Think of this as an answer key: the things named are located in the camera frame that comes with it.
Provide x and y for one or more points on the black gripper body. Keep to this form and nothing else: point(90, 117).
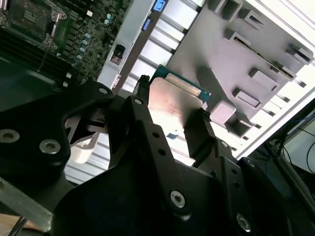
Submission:
point(123, 209)

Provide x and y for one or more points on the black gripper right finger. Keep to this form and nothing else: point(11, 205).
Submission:
point(199, 137)

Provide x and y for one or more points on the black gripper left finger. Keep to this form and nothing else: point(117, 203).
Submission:
point(29, 147)

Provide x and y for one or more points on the silver green CPU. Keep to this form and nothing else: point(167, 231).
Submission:
point(172, 98)

